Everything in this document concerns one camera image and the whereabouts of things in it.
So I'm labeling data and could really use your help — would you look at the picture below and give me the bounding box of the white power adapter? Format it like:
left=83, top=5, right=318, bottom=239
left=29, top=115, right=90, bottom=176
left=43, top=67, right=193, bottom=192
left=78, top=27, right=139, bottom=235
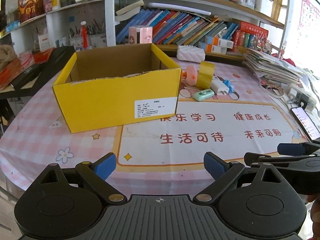
left=210, top=76, right=229, bottom=95

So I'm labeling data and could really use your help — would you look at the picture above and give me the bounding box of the mint green stapler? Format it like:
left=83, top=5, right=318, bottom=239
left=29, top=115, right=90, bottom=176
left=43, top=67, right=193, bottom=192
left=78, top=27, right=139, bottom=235
left=193, top=89, right=215, bottom=101

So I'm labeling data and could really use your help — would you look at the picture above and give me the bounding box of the yellow tape roll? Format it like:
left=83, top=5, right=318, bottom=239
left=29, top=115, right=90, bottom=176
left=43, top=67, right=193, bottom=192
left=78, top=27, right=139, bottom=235
left=196, top=61, right=215, bottom=89

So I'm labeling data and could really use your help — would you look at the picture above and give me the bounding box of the pink handheld fan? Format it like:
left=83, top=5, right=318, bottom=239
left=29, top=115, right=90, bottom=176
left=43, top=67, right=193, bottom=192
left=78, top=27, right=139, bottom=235
left=182, top=66, right=198, bottom=86

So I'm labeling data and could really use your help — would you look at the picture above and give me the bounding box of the person right hand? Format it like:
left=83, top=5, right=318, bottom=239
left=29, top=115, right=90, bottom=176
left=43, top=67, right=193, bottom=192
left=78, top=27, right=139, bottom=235
left=307, top=194, right=320, bottom=239

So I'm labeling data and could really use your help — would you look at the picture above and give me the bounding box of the smartphone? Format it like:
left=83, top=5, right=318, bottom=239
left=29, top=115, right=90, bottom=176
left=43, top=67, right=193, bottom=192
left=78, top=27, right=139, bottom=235
left=290, top=107, right=320, bottom=144

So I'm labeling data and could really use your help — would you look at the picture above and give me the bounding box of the white power strip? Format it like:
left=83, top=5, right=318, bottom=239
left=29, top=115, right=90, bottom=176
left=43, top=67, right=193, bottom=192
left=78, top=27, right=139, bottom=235
left=285, top=83, right=316, bottom=111

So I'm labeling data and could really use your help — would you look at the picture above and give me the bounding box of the yellow cardboard box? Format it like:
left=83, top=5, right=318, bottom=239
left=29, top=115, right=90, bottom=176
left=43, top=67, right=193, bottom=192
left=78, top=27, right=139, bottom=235
left=53, top=43, right=182, bottom=133

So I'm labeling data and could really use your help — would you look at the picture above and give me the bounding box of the stack of papers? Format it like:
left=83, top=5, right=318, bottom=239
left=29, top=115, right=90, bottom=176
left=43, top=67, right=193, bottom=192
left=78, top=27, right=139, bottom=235
left=244, top=49, right=305, bottom=85

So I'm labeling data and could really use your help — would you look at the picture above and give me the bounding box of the black keyboard case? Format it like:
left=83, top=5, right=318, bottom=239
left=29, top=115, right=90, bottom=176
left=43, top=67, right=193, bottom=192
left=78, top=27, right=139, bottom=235
left=10, top=46, right=75, bottom=93

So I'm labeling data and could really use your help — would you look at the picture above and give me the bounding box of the orange white box lower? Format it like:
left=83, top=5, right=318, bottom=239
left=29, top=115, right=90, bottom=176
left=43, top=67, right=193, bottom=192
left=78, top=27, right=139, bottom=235
left=198, top=42, right=227, bottom=55

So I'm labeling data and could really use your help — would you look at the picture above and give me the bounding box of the orange white box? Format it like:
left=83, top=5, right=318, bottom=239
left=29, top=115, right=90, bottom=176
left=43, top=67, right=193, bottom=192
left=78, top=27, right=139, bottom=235
left=205, top=35, right=234, bottom=49
left=198, top=42, right=227, bottom=55

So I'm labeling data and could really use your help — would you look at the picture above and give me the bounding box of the orange white box upper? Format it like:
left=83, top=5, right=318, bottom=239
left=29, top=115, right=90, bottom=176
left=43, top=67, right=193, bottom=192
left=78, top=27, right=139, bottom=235
left=205, top=35, right=234, bottom=49

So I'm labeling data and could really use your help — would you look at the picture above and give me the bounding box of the white quilted handbag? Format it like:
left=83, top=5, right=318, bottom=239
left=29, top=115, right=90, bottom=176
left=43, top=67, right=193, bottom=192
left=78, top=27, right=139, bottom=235
left=177, top=45, right=206, bottom=63

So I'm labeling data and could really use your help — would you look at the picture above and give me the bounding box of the red thick dictionary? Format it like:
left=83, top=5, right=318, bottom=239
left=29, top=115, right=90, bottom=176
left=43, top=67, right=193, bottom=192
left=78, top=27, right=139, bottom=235
left=239, top=21, right=268, bottom=39

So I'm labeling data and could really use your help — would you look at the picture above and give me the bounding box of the red plastic bag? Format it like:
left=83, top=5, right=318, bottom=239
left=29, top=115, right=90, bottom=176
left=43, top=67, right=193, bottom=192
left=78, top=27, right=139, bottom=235
left=1, top=48, right=55, bottom=90

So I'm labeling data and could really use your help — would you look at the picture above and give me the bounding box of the wooden bookshelf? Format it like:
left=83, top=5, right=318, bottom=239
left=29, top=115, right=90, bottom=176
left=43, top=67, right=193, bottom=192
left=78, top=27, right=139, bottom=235
left=105, top=0, right=290, bottom=52

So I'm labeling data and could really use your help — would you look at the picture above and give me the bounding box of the pink cylindrical pen holder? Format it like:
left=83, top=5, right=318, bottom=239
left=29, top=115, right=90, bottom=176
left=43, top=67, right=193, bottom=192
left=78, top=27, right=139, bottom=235
left=128, top=25, right=153, bottom=44

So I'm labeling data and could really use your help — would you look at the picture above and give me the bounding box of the brown folded cloth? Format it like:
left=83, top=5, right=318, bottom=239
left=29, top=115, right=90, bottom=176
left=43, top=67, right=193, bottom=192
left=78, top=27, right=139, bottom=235
left=0, top=44, right=17, bottom=71

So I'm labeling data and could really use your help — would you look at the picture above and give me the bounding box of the fortune god figure box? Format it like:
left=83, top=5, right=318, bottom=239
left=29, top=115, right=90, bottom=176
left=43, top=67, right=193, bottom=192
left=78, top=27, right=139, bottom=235
left=18, top=0, right=45, bottom=23

